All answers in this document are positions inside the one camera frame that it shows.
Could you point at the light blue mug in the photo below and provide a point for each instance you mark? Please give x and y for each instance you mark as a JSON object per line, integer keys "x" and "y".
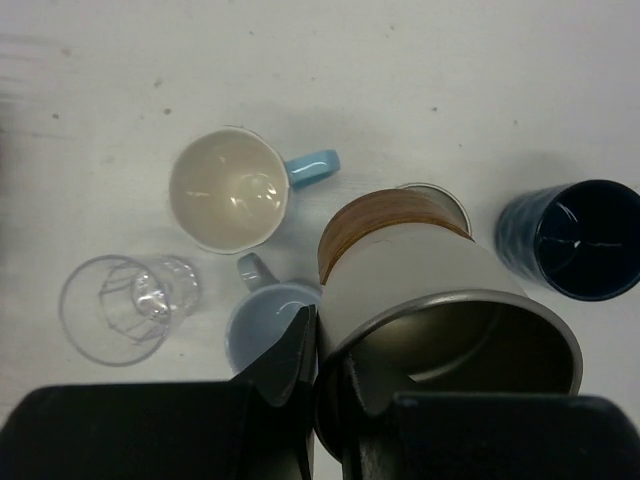
{"x": 229, "y": 190}

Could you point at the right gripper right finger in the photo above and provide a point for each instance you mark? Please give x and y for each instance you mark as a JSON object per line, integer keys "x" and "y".
{"x": 391, "y": 429}

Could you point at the beige brown-striped cup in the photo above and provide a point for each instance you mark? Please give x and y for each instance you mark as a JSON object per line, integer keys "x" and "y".
{"x": 445, "y": 199}

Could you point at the dark blue mug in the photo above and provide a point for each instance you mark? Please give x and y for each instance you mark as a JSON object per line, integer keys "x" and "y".
{"x": 579, "y": 239}

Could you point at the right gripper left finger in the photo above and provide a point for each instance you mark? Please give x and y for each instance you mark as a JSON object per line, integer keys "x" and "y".
{"x": 254, "y": 426}

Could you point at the clear glass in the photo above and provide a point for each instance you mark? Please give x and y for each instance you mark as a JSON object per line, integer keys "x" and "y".
{"x": 117, "y": 310}

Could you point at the white upside-down cup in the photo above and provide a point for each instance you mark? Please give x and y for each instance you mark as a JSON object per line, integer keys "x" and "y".
{"x": 271, "y": 336}

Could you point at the beige cup with brown band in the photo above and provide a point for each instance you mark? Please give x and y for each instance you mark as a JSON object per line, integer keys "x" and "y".
{"x": 404, "y": 280}

